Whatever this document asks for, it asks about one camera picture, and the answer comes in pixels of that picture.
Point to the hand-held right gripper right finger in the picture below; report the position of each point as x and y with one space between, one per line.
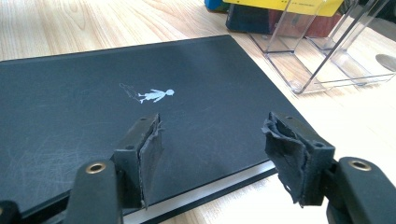
299 155

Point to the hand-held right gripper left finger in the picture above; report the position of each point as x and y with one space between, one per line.
137 161

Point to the black hardcover book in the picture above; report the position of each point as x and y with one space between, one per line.
77 124

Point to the clear acrylic book holder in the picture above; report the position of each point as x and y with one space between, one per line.
299 73

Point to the colourful illustrated book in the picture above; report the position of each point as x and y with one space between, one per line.
249 21

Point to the yellow book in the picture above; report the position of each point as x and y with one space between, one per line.
264 6

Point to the blue book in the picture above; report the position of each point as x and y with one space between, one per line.
214 4

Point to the dark oval sticker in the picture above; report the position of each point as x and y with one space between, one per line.
389 62

